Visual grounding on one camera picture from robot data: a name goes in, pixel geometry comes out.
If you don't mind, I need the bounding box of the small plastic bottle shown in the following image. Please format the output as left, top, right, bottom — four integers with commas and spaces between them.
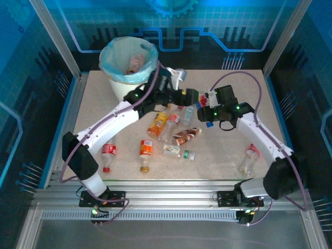
198, 93, 214, 129

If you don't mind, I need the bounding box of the clear bottle white green label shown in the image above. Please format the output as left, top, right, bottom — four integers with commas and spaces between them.
181, 105, 197, 127

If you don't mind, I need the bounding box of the red-capped clear bottle red label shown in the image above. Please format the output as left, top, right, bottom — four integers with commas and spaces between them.
158, 105, 184, 142

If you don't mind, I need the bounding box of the brown label drink bottle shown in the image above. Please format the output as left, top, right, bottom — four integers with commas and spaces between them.
172, 126, 203, 146

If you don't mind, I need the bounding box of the orange juice bottle yellow cap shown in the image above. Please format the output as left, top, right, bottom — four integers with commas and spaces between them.
146, 104, 172, 137

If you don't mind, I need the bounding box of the clear bottle green neck label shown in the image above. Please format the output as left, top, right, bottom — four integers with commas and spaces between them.
162, 144, 196, 161

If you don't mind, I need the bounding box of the clear cola bottle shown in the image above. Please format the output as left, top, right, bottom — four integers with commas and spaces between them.
238, 143, 262, 177

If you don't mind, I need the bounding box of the orange label bottle gold cap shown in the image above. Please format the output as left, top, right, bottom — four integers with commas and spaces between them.
139, 139, 153, 173

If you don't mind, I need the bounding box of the red-capped cola bottle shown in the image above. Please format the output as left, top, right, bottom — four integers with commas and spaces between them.
101, 140, 117, 174

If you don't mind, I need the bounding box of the white plastic bin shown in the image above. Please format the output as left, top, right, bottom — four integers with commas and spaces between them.
107, 74, 156, 102

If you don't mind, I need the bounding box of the blue plastic bin liner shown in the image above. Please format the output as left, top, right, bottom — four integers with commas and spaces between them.
99, 36, 159, 84

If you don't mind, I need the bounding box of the black connector box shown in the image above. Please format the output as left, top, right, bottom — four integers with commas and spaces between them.
90, 206, 109, 226
236, 209, 256, 226

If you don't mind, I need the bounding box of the grey metal base panel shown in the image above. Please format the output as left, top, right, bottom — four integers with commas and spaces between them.
18, 219, 329, 249

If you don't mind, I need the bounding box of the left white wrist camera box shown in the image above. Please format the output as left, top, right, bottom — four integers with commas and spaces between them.
165, 67, 188, 91

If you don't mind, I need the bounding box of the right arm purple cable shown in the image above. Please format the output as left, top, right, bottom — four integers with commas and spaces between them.
211, 70, 309, 227

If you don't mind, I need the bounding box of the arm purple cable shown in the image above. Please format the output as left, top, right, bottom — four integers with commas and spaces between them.
59, 61, 167, 226
211, 70, 309, 227

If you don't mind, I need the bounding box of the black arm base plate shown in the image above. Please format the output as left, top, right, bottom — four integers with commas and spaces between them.
216, 190, 264, 208
79, 190, 127, 208

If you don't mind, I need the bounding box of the aluminium front rail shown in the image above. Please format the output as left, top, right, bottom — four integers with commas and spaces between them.
32, 180, 312, 211

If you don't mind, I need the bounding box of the aluminium frame post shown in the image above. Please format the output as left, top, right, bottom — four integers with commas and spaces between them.
262, 0, 313, 78
29, 0, 81, 78

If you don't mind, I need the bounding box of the aluminium side rail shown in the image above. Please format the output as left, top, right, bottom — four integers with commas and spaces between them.
43, 72, 89, 189

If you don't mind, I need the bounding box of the slotted grey cable duct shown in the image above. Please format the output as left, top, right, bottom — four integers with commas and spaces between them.
41, 210, 239, 222

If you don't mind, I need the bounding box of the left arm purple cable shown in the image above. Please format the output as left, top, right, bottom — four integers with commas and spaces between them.
59, 61, 167, 226

